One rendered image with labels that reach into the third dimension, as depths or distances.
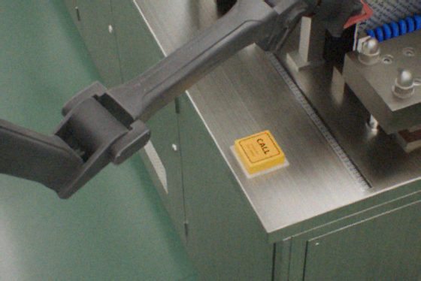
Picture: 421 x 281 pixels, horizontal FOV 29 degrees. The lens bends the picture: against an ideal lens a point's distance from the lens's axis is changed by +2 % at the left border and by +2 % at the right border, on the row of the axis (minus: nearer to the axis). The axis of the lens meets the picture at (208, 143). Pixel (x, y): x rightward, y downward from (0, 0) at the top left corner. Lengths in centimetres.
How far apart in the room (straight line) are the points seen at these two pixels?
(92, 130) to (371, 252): 70
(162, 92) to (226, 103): 43
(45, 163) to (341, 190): 60
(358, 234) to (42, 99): 164
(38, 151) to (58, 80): 199
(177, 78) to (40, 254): 140
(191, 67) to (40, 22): 208
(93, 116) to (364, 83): 54
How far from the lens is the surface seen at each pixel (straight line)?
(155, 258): 245
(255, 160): 146
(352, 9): 143
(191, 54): 122
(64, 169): 110
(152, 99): 116
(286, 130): 154
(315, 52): 165
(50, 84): 299
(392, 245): 164
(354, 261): 162
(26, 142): 98
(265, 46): 141
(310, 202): 143
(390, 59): 151
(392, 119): 143
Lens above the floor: 203
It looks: 48 degrees down
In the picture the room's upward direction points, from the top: 2 degrees counter-clockwise
